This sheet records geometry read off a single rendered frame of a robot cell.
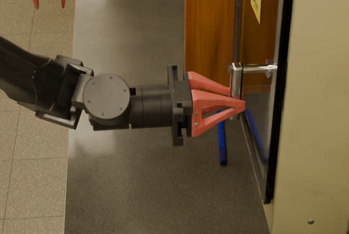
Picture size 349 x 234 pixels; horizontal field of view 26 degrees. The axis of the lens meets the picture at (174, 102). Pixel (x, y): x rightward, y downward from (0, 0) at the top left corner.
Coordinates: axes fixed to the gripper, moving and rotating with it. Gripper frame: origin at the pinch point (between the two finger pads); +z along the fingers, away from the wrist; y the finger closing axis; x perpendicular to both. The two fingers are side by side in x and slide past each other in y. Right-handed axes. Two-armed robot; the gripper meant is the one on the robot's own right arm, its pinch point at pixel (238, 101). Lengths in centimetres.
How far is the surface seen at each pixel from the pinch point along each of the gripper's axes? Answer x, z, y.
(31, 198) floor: 121, -50, 103
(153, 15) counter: 25, -8, 61
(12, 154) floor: 123, -58, 127
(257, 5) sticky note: -8.5, 3.9, 10.3
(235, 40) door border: 7.6, 3.6, 25.3
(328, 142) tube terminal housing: 3.0, 11.3, -5.7
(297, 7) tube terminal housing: -17.2, 5.6, -4.4
